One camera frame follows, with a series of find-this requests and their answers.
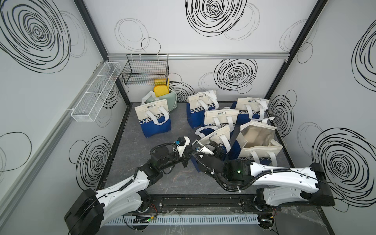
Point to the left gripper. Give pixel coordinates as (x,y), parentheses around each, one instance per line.
(184,157)

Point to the takeout bag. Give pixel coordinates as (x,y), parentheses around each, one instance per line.
(211,134)
(154,118)
(250,109)
(198,104)
(221,118)
(255,142)

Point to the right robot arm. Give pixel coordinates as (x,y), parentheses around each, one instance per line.
(282,184)

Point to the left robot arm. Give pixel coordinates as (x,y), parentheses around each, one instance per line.
(93,209)

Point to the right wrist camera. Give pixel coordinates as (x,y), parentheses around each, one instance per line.
(199,147)

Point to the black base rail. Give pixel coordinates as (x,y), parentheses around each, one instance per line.
(163,202)

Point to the grey cable duct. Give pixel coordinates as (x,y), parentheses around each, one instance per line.
(164,220)

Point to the black wire basket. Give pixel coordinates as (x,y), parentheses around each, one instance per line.
(146,70)

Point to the white wire shelf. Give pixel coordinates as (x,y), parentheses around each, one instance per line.
(100,94)

